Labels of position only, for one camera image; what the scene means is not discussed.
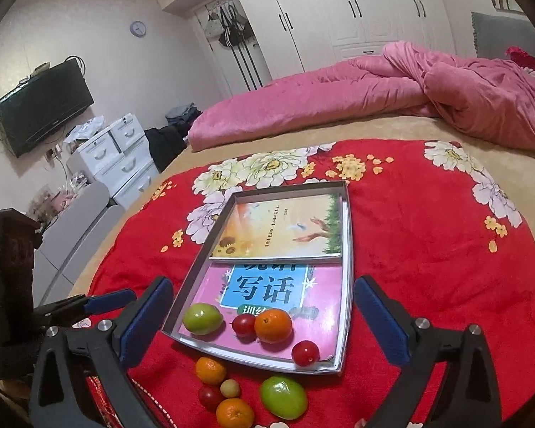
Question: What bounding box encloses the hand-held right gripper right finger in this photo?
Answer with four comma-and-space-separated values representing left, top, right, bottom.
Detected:
354, 275, 502, 428

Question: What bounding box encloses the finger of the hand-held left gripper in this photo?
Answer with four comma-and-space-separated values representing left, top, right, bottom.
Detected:
33, 289, 137, 327

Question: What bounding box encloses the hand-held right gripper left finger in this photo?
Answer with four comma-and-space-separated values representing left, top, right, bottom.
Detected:
29, 276, 174, 428

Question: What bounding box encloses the grey cardboard box tray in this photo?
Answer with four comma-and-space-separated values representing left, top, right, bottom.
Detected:
160, 180, 352, 374

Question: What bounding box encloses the green apple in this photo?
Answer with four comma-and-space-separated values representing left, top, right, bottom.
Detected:
183, 303, 224, 336
260, 375, 308, 420

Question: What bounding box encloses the red cherry tomato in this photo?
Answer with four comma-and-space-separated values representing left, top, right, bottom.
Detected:
198, 386, 224, 412
291, 340, 319, 367
231, 313, 257, 337

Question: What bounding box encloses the orange mandarin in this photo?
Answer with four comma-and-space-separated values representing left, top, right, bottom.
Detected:
216, 398, 255, 428
195, 357, 227, 385
254, 309, 294, 344

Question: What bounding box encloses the pink cover book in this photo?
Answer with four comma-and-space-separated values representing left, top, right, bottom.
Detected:
178, 259, 343, 362

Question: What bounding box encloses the grey cabinet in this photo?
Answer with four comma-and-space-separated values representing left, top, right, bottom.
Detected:
33, 181, 124, 308

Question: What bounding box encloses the red floral blanket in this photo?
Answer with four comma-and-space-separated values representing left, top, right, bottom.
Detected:
87, 139, 535, 428

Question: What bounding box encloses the white drawer chest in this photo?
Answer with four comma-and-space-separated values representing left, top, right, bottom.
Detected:
66, 115, 160, 210

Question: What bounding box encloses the sunflower cover book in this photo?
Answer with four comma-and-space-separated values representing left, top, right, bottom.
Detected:
209, 194, 343, 263

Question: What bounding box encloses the white plastic bag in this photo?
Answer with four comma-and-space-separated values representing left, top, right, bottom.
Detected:
65, 116, 104, 143

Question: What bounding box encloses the black flat television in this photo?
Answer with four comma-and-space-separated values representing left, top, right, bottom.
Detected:
0, 58, 95, 158

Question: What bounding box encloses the beige bed sheet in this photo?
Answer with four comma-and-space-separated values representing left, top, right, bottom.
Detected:
67, 113, 535, 304

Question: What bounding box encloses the pile of dark clothes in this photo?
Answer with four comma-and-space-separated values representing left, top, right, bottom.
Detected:
165, 102, 202, 130

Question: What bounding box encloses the pink quilt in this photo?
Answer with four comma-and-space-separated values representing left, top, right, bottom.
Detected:
188, 41, 535, 152

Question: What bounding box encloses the white hanging bag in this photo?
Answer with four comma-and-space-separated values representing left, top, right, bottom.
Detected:
204, 9, 221, 39

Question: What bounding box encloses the black striped hanging bag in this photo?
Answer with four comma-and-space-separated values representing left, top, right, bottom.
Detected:
218, 6, 244, 47

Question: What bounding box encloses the red cloth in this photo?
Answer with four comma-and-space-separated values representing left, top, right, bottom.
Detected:
505, 46, 535, 81

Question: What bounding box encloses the grey padded headboard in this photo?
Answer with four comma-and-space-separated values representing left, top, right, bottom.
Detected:
470, 11, 535, 61

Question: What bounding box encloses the grey hanging bag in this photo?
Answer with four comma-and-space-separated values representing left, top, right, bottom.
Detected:
234, 4, 251, 32

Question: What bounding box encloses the white wardrobe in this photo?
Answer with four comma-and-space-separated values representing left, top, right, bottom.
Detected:
154, 0, 455, 94

